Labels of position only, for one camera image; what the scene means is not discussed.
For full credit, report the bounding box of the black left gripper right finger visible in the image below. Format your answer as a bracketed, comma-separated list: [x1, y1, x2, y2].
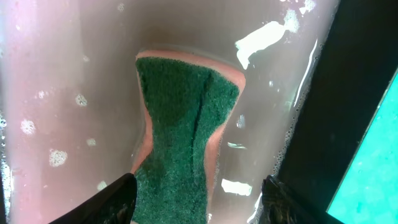
[259, 175, 342, 224]

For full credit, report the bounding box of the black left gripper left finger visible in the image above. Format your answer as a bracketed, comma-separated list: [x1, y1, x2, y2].
[50, 173, 137, 224]

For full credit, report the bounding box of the green and pink sponge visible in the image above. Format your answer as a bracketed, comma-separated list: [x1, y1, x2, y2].
[132, 50, 246, 223]

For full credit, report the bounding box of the teal plastic tray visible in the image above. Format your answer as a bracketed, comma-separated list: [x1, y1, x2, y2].
[327, 74, 397, 224]

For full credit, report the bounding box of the dark red water tray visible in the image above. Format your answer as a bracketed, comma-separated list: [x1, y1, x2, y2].
[0, 0, 398, 224]

